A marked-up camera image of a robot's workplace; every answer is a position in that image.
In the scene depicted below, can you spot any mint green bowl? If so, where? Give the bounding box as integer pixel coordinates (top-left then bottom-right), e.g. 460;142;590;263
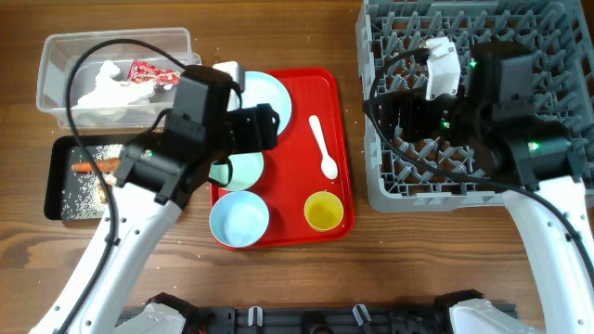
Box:
209;152;265;191

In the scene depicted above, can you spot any light blue bowl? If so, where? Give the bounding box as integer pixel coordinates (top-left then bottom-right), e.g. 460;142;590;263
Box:
209;191;270;248

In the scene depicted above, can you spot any yellow cup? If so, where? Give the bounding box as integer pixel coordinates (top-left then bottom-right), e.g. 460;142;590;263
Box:
303;191;344;232

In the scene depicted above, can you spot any red snack wrapper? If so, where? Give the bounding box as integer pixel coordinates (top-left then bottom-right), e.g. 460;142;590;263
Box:
127;59;181;90

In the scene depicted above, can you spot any white tissue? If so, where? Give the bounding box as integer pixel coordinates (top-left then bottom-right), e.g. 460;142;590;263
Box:
74;60;156;109

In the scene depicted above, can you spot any orange carrot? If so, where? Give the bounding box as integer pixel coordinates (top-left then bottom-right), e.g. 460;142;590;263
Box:
71;158;123;174

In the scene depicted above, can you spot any brown mushroom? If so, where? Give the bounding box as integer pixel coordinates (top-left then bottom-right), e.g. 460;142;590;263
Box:
97;184;108;204

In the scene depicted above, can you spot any pile of white rice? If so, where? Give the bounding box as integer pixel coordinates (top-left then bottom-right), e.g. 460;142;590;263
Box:
59;144;123;221

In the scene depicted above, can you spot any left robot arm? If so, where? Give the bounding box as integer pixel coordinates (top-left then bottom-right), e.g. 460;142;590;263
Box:
33;65;279;333

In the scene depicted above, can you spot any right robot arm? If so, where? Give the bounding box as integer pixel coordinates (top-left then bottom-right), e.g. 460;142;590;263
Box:
364;37;593;333

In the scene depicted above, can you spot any grey-blue dishwasher rack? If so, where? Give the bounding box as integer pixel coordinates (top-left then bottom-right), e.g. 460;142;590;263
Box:
355;0;593;212

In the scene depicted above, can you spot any clear plastic waste bin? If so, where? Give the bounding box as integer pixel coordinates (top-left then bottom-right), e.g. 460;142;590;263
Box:
36;28;201;129

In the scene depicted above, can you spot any black waste tray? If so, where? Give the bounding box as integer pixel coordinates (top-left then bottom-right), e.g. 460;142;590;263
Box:
44;134;136;221

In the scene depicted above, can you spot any light blue plate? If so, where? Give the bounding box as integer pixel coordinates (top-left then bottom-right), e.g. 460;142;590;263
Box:
241;71;292;135

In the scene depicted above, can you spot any red plastic tray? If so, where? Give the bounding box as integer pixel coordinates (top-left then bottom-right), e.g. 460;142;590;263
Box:
211;68;355;248

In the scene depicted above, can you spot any white plastic spoon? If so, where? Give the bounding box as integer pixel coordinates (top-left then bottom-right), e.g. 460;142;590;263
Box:
308;115;338;180

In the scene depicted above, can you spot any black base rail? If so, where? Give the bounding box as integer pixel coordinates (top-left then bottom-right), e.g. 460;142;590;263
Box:
115;304;453;334

